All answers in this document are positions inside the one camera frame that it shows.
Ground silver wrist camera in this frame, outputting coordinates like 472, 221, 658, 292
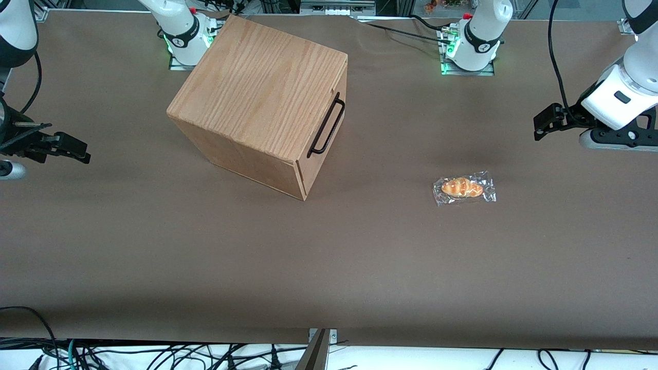
579, 128, 658, 151
0, 161, 27, 180

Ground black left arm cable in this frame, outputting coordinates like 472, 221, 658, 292
547, 0, 579, 117

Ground black table cable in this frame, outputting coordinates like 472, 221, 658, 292
408, 14, 453, 32
358, 20, 449, 44

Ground grey electronics box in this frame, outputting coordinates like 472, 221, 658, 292
300, 0, 377, 16

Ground light wooden drawer cabinet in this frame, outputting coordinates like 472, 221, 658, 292
166, 14, 349, 201

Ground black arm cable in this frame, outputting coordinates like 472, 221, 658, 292
20, 50, 43, 115
547, 0, 579, 117

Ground plastic wrapped bread roll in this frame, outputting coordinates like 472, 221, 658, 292
433, 171, 497, 207

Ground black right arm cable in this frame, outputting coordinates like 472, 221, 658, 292
20, 50, 43, 115

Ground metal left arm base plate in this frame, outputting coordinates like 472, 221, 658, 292
438, 28, 496, 77

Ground orange background objects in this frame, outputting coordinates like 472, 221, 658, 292
424, 0, 463, 14

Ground small metal bracket plate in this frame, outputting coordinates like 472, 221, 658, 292
307, 328, 338, 344

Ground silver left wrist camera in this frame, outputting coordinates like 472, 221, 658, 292
579, 128, 658, 151

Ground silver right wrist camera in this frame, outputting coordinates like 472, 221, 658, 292
0, 161, 27, 180

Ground wooden drawer with black handle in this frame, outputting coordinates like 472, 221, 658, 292
296, 51, 349, 181

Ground aluminium beam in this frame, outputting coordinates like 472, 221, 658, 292
295, 329, 330, 370

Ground black left camera bracket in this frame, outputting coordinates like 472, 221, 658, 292
590, 114, 658, 142

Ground black looped floor cable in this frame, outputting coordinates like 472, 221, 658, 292
0, 306, 58, 360

